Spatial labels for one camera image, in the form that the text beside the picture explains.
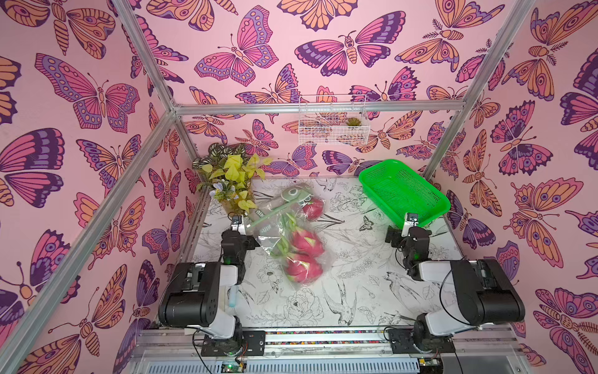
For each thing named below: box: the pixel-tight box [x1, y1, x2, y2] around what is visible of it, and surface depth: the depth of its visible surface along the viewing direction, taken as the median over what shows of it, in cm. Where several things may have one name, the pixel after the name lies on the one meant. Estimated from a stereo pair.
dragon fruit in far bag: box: [302, 197, 325, 221], surface depth 100 cm
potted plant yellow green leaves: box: [192, 142, 273, 215], surface depth 94 cm
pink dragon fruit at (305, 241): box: [288, 229, 324, 256], surface depth 89 cm
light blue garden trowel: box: [228, 285, 240, 308], surface depth 83 cm
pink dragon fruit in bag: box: [285, 241, 325, 284], surface depth 83 cm
